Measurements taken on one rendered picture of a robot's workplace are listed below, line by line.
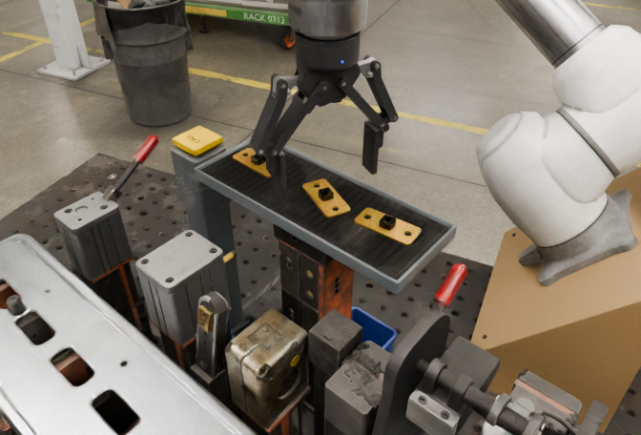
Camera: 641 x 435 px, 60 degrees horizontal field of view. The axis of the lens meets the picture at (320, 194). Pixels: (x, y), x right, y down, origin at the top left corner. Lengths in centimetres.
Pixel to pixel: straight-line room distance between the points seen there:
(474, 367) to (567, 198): 49
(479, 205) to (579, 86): 181
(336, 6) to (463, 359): 39
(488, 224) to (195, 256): 203
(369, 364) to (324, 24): 39
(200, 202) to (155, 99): 241
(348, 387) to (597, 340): 48
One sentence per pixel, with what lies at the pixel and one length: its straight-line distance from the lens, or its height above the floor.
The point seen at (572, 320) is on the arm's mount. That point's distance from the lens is 99.
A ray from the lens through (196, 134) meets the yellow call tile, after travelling 95.
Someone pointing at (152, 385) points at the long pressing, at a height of 100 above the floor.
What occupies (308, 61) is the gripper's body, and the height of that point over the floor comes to 138.
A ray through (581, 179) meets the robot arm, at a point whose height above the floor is 110.
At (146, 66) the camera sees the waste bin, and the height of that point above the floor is 40.
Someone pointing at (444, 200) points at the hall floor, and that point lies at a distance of 276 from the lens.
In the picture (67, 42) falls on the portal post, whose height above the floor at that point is 22.
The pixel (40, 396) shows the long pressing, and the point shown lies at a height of 100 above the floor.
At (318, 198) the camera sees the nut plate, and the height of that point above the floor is 116.
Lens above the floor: 163
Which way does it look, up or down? 36 degrees down
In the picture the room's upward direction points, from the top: straight up
